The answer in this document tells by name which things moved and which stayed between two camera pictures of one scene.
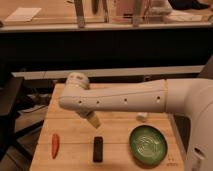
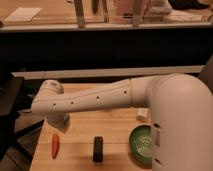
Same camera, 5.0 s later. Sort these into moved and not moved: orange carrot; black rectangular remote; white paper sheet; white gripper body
Moved: white gripper body
Not moved: black rectangular remote; orange carrot; white paper sheet
